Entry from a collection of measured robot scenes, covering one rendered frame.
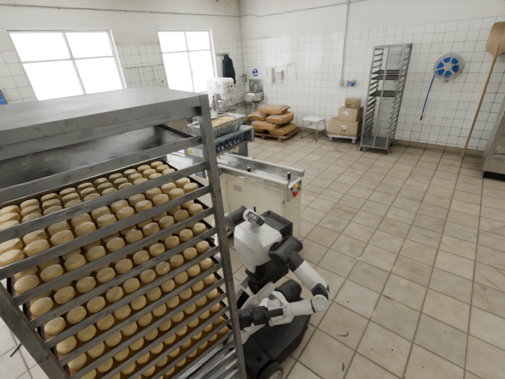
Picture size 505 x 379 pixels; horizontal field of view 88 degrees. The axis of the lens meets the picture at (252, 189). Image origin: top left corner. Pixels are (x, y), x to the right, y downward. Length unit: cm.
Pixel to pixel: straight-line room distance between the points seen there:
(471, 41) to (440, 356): 468
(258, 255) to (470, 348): 171
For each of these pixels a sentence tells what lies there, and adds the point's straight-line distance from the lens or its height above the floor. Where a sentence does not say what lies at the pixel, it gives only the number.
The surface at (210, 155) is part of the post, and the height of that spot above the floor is 163.
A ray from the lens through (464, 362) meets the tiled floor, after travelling 253.
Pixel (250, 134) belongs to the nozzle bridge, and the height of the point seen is 111.
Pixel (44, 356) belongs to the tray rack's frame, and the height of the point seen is 123.
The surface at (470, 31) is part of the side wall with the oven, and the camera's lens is 584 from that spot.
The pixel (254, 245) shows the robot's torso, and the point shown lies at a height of 100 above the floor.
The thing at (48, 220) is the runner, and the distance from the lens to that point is 82.
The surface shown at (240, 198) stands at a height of 59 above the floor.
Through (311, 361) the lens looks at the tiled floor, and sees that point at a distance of 221.
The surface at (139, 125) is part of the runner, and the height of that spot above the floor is 177.
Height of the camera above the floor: 193
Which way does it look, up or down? 28 degrees down
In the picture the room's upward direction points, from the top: 4 degrees counter-clockwise
